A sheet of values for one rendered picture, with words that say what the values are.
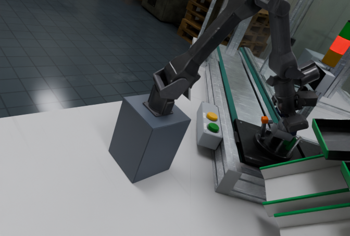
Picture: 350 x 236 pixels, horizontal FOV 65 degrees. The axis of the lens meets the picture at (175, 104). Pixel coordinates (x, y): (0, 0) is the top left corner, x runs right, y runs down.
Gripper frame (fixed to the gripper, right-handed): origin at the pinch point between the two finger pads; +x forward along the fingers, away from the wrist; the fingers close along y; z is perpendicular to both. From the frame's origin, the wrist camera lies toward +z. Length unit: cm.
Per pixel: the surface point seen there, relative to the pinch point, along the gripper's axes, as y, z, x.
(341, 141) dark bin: -27.3, 4.3, -13.1
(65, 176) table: -26, -62, -21
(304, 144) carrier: 9.2, 5.7, 18.8
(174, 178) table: -16.1, -38.8, -2.6
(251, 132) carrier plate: 5.7, -12.5, 4.3
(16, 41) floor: 202, -217, -34
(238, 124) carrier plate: 8.2, -16.4, 1.2
